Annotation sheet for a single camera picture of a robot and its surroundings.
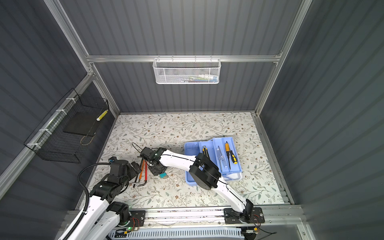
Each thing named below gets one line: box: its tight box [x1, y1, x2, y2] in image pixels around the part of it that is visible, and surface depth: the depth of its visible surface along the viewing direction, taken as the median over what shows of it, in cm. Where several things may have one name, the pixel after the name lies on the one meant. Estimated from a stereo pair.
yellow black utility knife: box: [202, 145, 211, 159], surface depth 91 cm
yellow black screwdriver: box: [229, 150, 238, 165], surface depth 83 cm
